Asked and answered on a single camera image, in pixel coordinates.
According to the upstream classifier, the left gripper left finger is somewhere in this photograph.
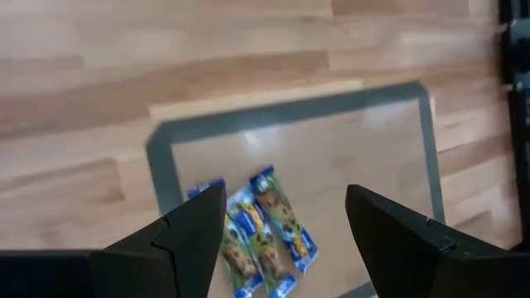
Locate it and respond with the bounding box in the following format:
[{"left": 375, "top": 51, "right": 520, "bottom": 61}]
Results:
[{"left": 88, "top": 184, "right": 228, "bottom": 298}]

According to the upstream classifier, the blue oatmeal raisin granola bar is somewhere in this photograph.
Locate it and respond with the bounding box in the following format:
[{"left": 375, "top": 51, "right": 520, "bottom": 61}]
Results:
[
  {"left": 225, "top": 185, "right": 298, "bottom": 298},
  {"left": 185, "top": 177, "right": 265, "bottom": 298},
  {"left": 248, "top": 164, "right": 320, "bottom": 275}
]

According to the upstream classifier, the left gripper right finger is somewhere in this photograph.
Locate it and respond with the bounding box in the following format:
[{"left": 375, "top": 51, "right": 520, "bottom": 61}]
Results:
[{"left": 344, "top": 184, "right": 530, "bottom": 298}]

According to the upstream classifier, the grey-bordered silicone baking mat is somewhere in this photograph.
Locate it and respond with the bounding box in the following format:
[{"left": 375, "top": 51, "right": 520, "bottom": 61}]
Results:
[{"left": 143, "top": 80, "right": 447, "bottom": 298}]

